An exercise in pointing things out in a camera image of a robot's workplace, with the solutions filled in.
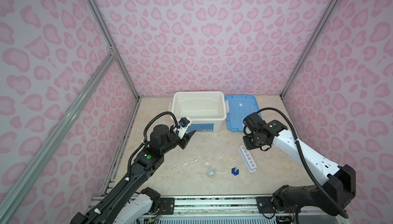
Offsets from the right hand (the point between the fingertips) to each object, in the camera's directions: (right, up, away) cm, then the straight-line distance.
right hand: (248, 143), depth 78 cm
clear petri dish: (-13, -13, +8) cm, 20 cm away
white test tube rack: (+1, -11, +4) cm, 12 cm away
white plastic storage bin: (-20, +16, +31) cm, 41 cm away
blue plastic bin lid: (+4, +20, +35) cm, 41 cm away
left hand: (-29, +10, -7) cm, 31 cm away
